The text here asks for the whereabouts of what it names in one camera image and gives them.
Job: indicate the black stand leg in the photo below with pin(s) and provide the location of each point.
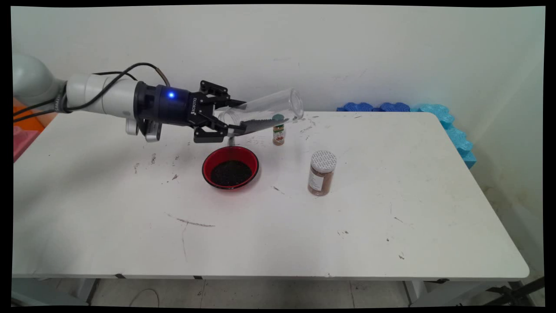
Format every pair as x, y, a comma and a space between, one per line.
521, 289

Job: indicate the small green-capped spice bottle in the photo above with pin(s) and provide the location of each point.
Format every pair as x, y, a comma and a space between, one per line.
278, 137

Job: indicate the black seeds pile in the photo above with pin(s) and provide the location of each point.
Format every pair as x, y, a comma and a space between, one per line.
231, 173
260, 124

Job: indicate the clear plastic jar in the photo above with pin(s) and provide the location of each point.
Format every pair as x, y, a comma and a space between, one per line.
278, 104

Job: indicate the red and black bowl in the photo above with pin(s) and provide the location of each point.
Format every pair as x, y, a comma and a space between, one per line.
208, 169

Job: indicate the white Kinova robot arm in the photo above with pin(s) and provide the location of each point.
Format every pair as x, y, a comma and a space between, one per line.
108, 93

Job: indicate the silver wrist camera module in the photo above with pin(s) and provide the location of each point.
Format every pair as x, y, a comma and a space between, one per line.
152, 130

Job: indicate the white table leg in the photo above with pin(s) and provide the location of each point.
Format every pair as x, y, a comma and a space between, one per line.
84, 290
415, 291

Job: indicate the cyan foam mat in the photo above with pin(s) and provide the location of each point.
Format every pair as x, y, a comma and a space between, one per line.
456, 134

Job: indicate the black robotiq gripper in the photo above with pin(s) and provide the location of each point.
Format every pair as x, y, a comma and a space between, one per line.
173, 106

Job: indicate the orange box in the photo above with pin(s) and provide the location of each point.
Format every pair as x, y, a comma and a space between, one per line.
30, 125

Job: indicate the white-lidded brown spice jar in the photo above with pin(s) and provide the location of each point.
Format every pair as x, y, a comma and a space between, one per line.
321, 174

